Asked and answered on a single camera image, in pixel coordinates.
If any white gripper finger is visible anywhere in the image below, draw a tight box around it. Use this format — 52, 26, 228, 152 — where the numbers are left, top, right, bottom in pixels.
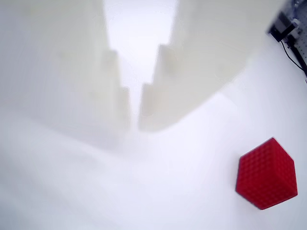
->
138, 0, 287, 131
0, 0, 133, 150

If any red studded cube block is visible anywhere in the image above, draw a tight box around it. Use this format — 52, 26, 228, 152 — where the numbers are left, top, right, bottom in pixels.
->
235, 137, 298, 210

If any thin black cable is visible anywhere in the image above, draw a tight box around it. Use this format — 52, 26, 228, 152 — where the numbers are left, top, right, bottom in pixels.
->
280, 40, 307, 72

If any black electronic device box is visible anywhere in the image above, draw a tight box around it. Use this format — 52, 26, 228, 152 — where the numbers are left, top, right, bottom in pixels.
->
266, 0, 307, 44

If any white perforated board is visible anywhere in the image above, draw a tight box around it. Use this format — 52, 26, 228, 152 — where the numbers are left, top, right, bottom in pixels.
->
286, 23, 307, 79

